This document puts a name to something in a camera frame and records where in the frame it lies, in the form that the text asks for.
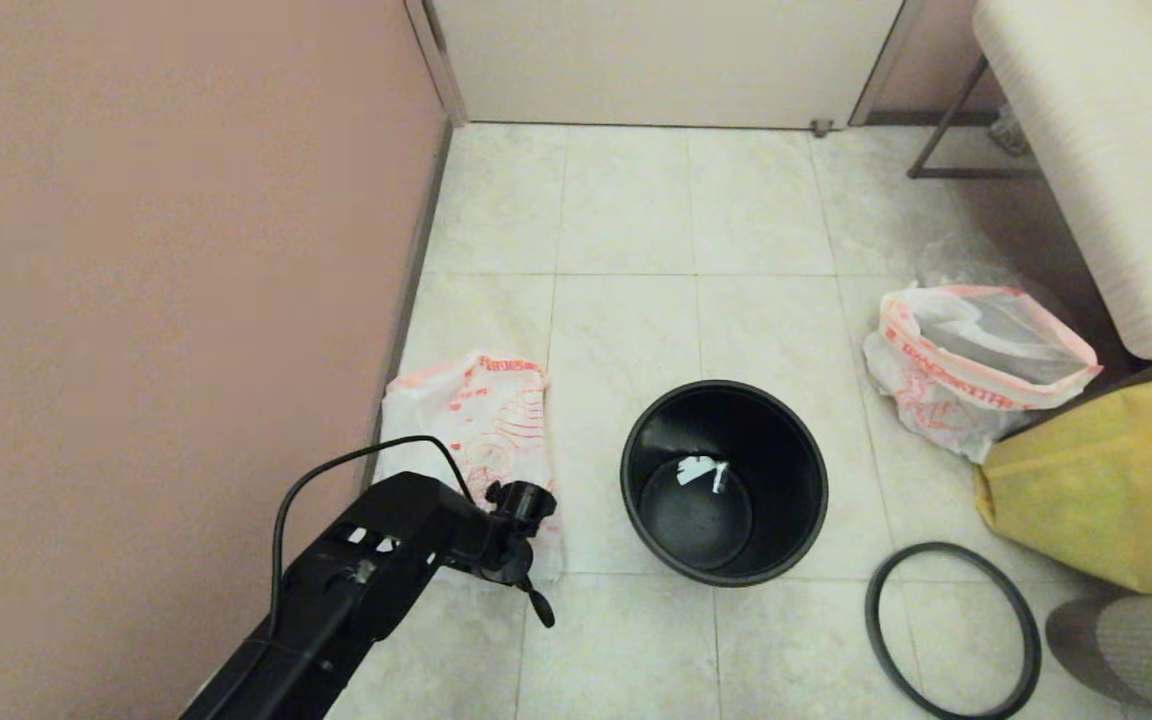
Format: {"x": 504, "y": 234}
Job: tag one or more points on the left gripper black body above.
{"x": 496, "y": 550}

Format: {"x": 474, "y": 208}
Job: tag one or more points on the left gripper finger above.
{"x": 545, "y": 612}
{"x": 533, "y": 600}

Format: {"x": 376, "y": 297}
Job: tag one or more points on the white cartoon-print plastic bag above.
{"x": 436, "y": 410}

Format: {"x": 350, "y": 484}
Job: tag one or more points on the black round trash bin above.
{"x": 786, "y": 470}

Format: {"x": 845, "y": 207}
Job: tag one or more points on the used white red-print trash bag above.
{"x": 936, "y": 400}

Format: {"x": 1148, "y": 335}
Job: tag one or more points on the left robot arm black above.
{"x": 356, "y": 580}

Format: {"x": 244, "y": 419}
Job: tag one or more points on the clear plastic bag dark contents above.
{"x": 946, "y": 270}

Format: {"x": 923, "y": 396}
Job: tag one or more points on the yellow fabric tote bag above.
{"x": 1086, "y": 490}

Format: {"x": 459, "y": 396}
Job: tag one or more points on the white paper scrap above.
{"x": 696, "y": 468}

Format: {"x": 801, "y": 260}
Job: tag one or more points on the beige door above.
{"x": 666, "y": 60}

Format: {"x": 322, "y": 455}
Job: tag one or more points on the small clear plastic item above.
{"x": 1011, "y": 135}

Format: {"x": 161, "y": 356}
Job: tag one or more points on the white wood-grain table top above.
{"x": 1116, "y": 150}

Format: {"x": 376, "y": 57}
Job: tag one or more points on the left wrist camera black cylinder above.
{"x": 526, "y": 505}

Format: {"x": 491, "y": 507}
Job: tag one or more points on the dark metal table frame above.
{"x": 966, "y": 174}

